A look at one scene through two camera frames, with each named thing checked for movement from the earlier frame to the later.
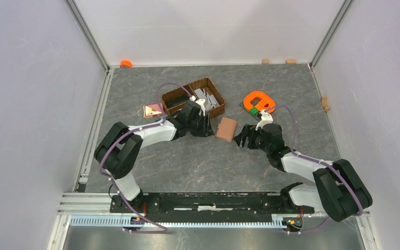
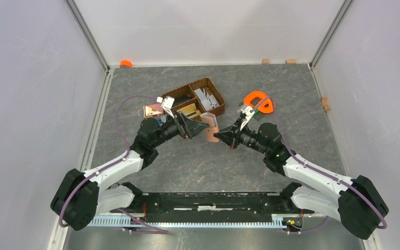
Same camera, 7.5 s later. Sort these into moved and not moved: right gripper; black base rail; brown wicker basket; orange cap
Moved: right gripper
Not moved: black base rail; orange cap; brown wicker basket
